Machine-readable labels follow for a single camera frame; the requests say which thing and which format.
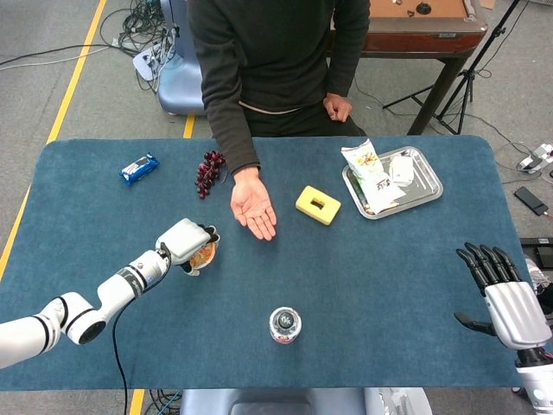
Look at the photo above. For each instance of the black case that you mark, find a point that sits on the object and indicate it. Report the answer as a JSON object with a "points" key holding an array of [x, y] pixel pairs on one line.
{"points": [[538, 248]]}

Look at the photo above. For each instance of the clear plastic bottle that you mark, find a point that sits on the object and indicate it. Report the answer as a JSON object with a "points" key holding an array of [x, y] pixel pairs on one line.
{"points": [[285, 322]]}

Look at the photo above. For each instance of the person right arm dark sleeve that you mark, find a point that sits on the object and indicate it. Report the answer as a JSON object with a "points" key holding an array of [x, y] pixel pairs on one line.
{"points": [[229, 108]]}

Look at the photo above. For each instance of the person torso dark sweater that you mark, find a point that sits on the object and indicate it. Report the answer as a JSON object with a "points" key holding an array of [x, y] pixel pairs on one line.
{"points": [[285, 56]]}

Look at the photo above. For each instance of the brown wooden table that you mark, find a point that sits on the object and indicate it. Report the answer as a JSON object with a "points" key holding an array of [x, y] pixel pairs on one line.
{"points": [[415, 39]]}

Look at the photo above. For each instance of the yellow tape dispenser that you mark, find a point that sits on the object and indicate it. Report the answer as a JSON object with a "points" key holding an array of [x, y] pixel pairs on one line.
{"points": [[307, 205]]}

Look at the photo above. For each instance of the metal tray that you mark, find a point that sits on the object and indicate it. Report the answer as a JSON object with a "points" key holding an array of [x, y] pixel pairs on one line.
{"points": [[425, 181]]}

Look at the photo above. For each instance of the person arm dark sleeve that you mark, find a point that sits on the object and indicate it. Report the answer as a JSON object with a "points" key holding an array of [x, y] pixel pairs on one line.
{"points": [[229, 108], [350, 52]]}

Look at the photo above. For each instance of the black tripod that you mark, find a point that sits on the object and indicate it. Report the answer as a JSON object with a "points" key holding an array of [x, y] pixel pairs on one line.
{"points": [[468, 74]]}

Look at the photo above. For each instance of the robot left five-finger hand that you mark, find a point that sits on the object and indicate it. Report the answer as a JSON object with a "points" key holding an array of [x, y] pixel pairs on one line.
{"points": [[183, 240]]}

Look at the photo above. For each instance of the white power strip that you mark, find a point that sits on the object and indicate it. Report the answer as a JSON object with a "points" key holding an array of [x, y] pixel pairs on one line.
{"points": [[535, 159], [149, 60]]}

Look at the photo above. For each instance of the dark red grape bunch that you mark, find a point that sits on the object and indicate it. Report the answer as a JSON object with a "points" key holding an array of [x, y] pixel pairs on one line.
{"points": [[207, 173]]}

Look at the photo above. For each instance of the grey robot body base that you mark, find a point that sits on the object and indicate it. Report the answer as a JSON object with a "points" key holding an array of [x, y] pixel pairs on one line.
{"points": [[259, 402]]}

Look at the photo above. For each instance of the blue grey machine base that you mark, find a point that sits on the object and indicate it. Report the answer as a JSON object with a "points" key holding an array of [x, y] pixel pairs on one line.
{"points": [[181, 86]]}

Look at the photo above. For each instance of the cup with orange contents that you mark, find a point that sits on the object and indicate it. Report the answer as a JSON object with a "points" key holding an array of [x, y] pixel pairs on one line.
{"points": [[205, 255]]}

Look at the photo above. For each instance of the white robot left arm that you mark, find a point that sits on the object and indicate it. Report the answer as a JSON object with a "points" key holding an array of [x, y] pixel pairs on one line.
{"points": [[125, 281]]}

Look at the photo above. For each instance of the white green snack bag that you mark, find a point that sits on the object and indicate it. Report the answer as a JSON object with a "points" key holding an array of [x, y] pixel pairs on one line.
{"points": [[367, 173]]}

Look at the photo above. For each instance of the person right hand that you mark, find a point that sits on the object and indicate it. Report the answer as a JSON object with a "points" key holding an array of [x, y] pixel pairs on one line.
{"points": [[252, 203]]}

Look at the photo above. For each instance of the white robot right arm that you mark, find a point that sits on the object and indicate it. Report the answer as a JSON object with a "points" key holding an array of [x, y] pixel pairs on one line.
{"points": [[538, 384]]}

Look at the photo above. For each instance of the robot right five-finger hand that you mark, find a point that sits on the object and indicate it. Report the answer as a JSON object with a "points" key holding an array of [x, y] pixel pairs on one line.
{"points": [[516, 311]]}

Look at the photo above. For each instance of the blue cookie packet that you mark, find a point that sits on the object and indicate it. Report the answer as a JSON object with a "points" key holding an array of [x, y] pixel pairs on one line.
{"points": [[139, 168]]}

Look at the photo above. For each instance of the small white packet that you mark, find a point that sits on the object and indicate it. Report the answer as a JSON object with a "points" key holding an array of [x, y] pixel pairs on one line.
{"points": [[402, 170]]}

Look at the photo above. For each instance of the person left arm dark sleeve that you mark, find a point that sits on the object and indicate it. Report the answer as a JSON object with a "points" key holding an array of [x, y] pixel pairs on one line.
{"points": [[350, 52]]}

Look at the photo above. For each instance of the person left hand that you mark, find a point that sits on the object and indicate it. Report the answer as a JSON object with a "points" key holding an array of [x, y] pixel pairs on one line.
{"points": [[339, 108]]}

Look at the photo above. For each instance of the black phone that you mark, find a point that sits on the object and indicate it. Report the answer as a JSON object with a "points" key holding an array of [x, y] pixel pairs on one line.
{"points": [[531, 201]]}

